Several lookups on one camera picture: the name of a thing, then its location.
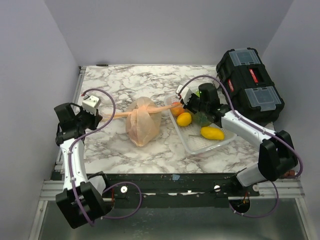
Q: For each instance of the brass pipe fitting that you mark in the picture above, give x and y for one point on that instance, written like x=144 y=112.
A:
x=290 y=174

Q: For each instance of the green netted melon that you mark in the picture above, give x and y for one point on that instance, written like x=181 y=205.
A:
x=201 y=119

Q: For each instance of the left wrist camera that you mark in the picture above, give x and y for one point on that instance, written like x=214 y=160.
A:
x=91 y=102

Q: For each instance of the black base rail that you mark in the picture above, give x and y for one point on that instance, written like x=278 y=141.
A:
x=175 y=190

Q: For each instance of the yellow lemon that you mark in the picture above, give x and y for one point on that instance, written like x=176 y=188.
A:
x=184 y=119

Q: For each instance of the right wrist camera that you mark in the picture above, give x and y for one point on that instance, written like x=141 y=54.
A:
x=183 y=94

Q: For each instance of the aluminium frame rail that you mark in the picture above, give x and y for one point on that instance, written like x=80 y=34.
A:
x=49 y=190

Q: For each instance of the orange peach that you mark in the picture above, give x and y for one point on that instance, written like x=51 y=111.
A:
x=177 y=109

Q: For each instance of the yellow mango back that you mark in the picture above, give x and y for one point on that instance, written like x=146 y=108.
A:
x=212 y=133

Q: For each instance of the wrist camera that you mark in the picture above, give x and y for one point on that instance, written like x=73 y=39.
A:
x=183 y=94
x=91 y=102

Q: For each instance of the orange banana-print plastic bag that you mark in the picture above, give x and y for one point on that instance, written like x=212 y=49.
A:
x=143 y=119

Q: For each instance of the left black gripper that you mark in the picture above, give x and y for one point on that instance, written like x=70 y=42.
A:
x=94 y=118

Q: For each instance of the black tool box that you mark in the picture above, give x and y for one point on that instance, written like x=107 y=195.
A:
x=251 y=90

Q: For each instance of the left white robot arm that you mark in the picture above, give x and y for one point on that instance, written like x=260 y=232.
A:
x=81 y=200

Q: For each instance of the white plastic basket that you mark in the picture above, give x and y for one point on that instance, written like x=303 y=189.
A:
x=192 y=140

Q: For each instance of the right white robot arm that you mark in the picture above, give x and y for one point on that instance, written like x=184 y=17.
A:
x=275 y=149

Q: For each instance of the small black wall object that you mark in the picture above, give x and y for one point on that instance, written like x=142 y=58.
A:
x=102 y=65

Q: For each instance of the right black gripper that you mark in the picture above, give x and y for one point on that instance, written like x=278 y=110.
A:
x=189 y=104

